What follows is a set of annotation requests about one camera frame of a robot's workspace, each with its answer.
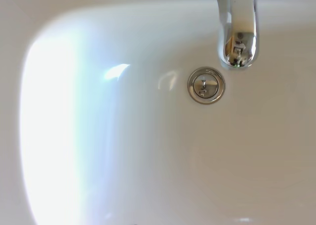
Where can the white ceramic sink basin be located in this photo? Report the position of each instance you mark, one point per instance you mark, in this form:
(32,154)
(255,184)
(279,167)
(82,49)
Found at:
(123,148)

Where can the chrome sink faucet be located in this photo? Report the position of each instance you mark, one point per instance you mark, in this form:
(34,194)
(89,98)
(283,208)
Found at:
(237,32)

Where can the chrome sink drain stopper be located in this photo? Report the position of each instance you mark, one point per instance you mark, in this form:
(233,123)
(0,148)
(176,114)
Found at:
(206,85)

